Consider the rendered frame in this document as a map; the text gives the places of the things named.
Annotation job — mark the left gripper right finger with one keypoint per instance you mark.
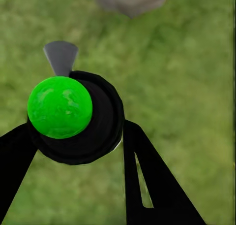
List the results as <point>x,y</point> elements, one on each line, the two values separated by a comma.
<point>171,204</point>

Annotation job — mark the pesticide atomizer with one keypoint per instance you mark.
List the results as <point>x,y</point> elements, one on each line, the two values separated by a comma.
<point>75,117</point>

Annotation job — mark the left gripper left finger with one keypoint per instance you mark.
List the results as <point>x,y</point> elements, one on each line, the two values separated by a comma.
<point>17,151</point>

